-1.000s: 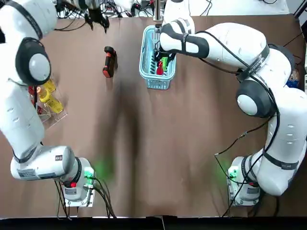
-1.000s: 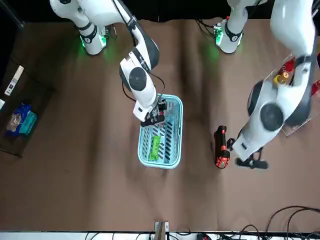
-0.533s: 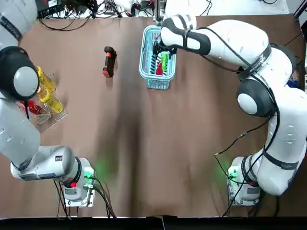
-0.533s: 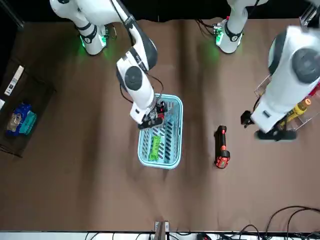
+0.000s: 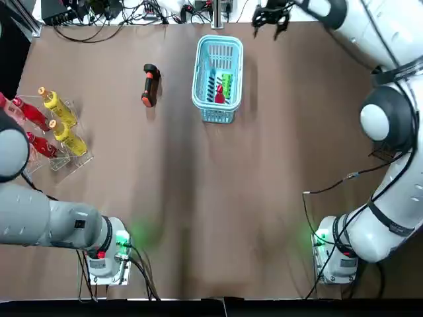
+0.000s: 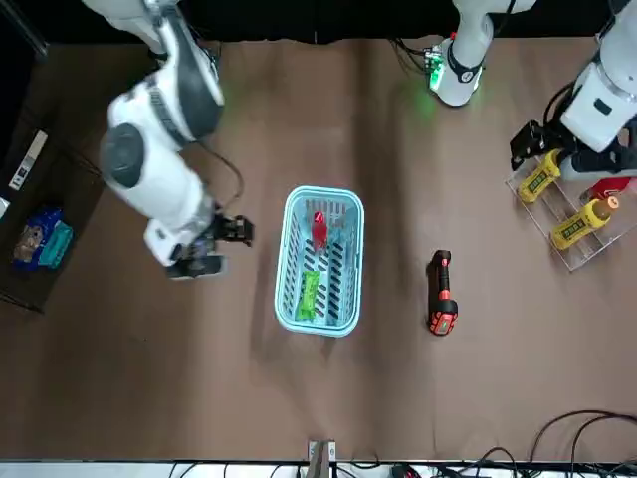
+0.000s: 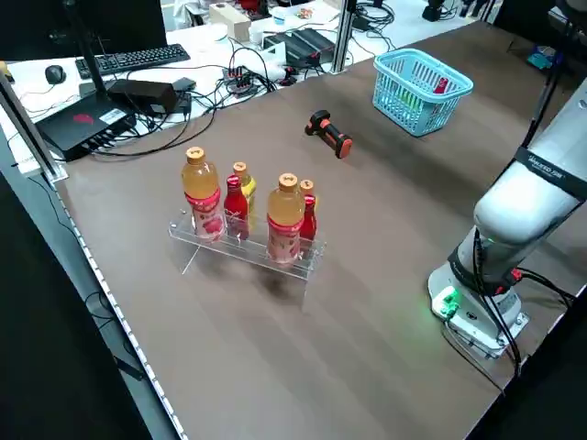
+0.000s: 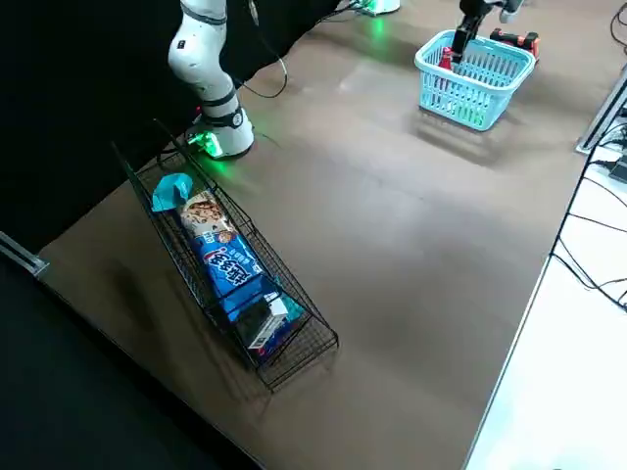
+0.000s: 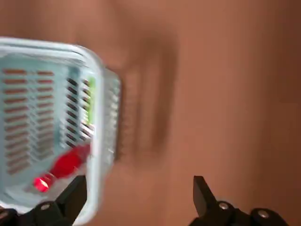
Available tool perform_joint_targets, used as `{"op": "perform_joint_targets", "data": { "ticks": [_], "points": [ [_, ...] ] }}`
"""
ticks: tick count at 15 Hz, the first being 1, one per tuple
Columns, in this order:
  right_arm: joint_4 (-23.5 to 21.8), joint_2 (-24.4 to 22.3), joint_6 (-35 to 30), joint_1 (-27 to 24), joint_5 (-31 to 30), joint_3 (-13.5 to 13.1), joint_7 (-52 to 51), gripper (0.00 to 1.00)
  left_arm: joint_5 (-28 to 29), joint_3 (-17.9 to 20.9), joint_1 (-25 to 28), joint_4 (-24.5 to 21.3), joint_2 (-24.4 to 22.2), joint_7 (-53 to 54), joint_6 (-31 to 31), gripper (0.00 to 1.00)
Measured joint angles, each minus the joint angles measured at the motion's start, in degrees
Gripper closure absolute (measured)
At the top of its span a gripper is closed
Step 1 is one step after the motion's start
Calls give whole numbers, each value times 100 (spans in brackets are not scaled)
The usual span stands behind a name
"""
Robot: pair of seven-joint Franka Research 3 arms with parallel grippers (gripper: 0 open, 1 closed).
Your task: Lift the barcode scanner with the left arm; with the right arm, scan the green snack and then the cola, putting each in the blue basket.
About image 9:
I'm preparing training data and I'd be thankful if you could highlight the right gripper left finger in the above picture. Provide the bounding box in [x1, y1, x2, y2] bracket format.
[0, 175, 88, 226]

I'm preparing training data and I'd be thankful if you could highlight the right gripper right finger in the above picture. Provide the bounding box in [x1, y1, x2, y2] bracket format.
[189, 175, 291, 226]

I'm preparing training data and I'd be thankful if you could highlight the red cola bottle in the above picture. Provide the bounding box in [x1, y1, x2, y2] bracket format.
[32, 143, 92, 194]

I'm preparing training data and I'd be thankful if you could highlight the green snack packet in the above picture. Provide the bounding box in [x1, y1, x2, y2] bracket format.
[80, 77, 97, 127]

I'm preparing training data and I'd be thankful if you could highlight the blue plastic basket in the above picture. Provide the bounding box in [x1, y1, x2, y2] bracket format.
[0, 37, 122, 225]

